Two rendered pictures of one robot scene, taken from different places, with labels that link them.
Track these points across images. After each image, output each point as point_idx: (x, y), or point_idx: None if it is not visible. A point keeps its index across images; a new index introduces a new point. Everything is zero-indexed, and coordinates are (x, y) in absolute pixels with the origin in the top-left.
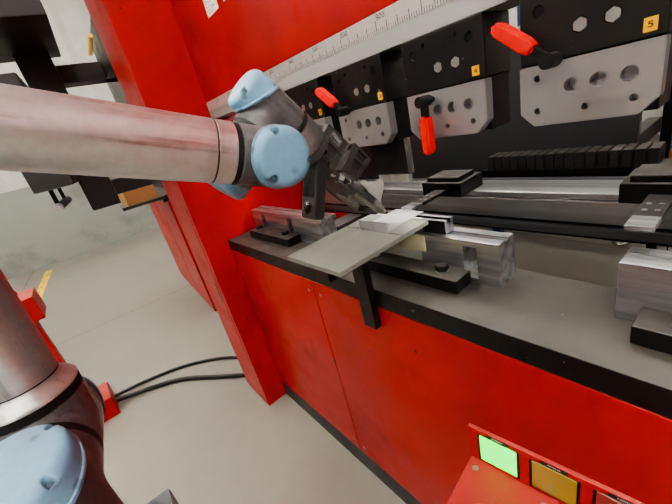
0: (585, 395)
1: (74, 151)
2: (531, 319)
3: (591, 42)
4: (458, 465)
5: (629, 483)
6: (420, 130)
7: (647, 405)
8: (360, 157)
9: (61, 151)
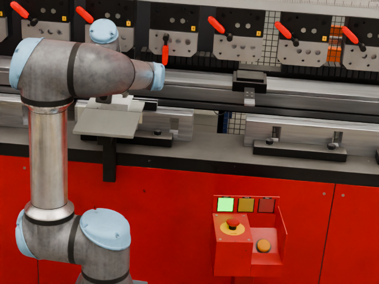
0: (242, 180)
1: (139, 81)
2: (214, 152)
3: (241, 32)
4: (162, 270)
5: (256, 217)
6: (163, 52)
7: (263, 174)
8: None
9: (137, 82)
